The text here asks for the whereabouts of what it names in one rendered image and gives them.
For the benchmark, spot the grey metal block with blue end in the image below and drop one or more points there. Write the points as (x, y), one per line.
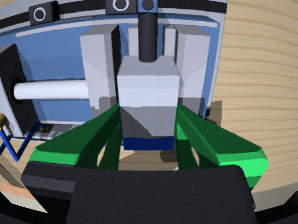
(148, 98)

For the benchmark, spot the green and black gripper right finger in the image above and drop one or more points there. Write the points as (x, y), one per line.
(216, 147)

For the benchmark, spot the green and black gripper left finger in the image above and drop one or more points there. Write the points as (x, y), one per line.
(81, 145)

